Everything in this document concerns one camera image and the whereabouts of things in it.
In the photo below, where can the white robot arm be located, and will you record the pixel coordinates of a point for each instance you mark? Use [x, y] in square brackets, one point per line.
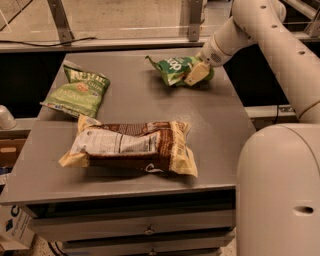
[278, 173]

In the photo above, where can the brown cardboard box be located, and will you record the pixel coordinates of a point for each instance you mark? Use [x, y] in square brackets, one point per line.
[9, 151]

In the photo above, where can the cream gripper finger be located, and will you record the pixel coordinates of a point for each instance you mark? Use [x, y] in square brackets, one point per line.
[198, 72]

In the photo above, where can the metal frame bracket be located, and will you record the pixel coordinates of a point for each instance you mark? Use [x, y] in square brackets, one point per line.
[61, 22]
[195, 20]

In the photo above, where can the white dome object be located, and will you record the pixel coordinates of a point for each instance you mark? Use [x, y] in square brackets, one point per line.
[7, 121]

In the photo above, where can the white and blue cardboard box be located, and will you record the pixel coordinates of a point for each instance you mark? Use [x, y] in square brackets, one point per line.
[14, 231]

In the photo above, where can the upper grey drawer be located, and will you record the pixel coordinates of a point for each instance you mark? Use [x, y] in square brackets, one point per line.
[92, 227]

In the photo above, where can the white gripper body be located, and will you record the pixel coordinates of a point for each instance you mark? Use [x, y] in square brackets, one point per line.
[209, 55]

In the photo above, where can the lower grey drawer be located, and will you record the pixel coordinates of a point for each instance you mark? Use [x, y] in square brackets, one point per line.
[171, 244]

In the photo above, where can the green rice chip bag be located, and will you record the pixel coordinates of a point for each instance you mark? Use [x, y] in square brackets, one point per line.
[175, 69]

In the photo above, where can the grey drawer cabinet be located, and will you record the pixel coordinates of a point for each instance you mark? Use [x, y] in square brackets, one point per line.
[220, 127]

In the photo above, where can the right metal frame bracket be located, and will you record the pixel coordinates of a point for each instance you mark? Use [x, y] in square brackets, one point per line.
[195, 20]

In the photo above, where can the left metal frame bracket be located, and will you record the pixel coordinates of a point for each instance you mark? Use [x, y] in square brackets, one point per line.
[61, 22]

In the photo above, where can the brown and cream snack bag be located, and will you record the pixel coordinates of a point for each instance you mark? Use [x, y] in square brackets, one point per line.
[152, 147]

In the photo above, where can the green jalapeno kettle chip bag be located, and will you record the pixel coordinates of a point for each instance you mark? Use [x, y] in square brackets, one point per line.
[81, 95]

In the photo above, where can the grey drawer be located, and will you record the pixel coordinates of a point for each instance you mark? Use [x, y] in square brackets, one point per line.
[171, 244]
[92, 227]

